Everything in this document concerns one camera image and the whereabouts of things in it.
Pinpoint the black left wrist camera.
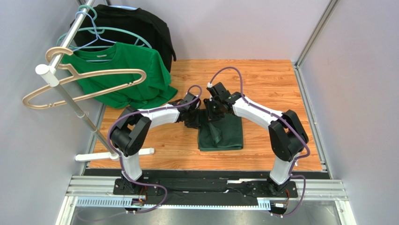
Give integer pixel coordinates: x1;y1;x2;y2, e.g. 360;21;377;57
179;92;200;110

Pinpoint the bright green t-shirt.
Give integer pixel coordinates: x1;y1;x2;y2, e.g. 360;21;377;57
61;42;178;109

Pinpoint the white metal clothes rack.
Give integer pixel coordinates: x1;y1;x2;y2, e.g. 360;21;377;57
35;0;155;162

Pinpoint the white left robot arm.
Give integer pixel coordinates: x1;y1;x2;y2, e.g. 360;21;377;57
107;99;200;186

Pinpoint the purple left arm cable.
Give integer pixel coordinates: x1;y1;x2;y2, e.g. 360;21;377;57
107;84;203;214

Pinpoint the beige plastic hanger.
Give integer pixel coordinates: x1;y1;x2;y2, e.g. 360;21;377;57
22;46;147;110

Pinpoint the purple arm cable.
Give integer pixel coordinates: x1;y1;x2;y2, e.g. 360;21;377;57
107;84;203;214
207;66;311;218

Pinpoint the teal plastic hanger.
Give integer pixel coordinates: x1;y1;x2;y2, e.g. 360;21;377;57
69;5;153;50

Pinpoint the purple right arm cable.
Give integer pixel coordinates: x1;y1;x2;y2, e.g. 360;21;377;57
207;66;311;218

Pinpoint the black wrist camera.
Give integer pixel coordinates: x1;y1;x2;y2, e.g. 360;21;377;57
179;92;200;110
207;82;231;100

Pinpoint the aluminium frame rail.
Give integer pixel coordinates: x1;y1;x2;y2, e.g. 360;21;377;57
66;176;348;210

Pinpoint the light blue wire hanger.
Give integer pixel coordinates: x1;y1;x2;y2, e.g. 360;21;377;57
72;11;116;52

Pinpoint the dark green cloth napkin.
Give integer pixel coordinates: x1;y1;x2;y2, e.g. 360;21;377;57
198;109;244;151

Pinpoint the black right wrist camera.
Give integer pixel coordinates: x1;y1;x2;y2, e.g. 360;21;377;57
207;82;231;100

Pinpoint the black t-shirt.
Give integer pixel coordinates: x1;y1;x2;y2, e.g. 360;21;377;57
70;4;177;72

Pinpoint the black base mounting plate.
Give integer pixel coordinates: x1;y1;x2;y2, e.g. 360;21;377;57
113;178;299;198

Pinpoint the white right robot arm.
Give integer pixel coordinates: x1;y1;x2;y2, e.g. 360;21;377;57
204;94;309;186

